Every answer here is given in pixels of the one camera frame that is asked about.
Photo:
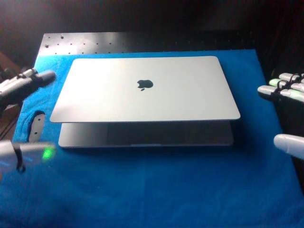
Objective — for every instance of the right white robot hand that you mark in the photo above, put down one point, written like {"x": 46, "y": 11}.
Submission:
{"x": 288, "y": 143}

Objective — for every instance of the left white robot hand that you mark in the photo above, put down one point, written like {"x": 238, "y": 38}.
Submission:
{"x": 21, "y": 85}

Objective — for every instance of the silver laptop with apple logo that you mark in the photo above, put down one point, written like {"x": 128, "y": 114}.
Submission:
{"x": 147, "y": 99}

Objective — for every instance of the blue cloth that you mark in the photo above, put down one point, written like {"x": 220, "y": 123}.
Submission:
{"x": 152, "y": 190}

